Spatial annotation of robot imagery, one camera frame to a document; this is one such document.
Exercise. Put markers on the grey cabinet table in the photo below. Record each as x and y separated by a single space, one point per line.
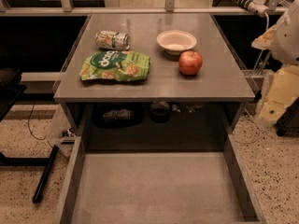
220 89

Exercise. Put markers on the red apple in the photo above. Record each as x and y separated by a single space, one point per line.
189 63

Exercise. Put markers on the green snack bag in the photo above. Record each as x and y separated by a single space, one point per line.
116 65

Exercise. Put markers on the crushed soda can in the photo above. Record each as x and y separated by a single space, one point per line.
112 40

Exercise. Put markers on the crumpled item under table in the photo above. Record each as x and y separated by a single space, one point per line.
121 114

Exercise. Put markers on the dark round cup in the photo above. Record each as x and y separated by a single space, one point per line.
159 112

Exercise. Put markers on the striped handle white device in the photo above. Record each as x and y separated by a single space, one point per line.
257 7

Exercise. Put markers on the black chair base leg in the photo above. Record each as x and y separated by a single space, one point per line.
37 198

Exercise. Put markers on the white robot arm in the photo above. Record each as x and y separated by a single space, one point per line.
282 40

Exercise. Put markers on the white paper bowl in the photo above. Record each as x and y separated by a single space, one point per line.
175 42

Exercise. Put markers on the open grey top drawer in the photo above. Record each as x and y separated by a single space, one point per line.
157 182

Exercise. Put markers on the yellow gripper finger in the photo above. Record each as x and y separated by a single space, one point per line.
265 40
282 93

